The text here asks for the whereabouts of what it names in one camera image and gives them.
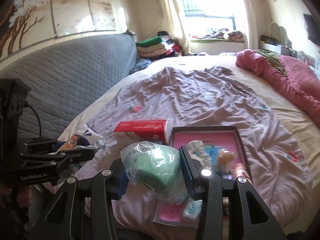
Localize mauve dotted bed sheet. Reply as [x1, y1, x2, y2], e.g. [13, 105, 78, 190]
[76, 67, 312, 226]

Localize tree painting wall panel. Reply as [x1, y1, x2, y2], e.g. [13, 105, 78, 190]
[1, 0, 116, 60]

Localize clothes pile on windowsill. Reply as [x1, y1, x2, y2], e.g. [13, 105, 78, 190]
[191, 28, 245, 42]

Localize grey quilted headboard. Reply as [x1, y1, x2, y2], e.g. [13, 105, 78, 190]
[1, 34, 137, 139]

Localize white frilly fabric item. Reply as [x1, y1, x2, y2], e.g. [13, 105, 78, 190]
[187, 140, 212, 170]

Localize folded clothes stack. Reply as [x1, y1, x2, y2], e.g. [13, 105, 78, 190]
[136, 31, 182, 61]

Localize black wall television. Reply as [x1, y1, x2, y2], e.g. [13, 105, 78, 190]
[303, 14, 320, 45]

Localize green item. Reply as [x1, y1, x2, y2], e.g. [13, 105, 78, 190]
[120, 141, 189, 205]

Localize blonde doll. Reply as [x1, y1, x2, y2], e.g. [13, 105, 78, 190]
[214, 148, 248, 180]

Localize light blue wipes pack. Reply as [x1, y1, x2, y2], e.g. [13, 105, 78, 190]
[182, 199, 202, 223]

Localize red white tissue box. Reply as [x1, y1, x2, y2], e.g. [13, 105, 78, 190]
[113, 120, 167, 148]

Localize printed snack packet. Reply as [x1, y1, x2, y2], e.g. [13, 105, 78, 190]
[51, 123, 105, 154]

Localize window with curtains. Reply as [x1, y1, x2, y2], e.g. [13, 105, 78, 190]
[158, 0, 258, 54]

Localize black cable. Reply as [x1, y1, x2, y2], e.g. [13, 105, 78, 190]
[23, 101, 43, 138]

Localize pink rolled quilt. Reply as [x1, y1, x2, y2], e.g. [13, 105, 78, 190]
[236, 49, 319, 126]

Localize pink shallow tray box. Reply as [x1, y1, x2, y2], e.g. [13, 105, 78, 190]
[152, 126, 251, 228]

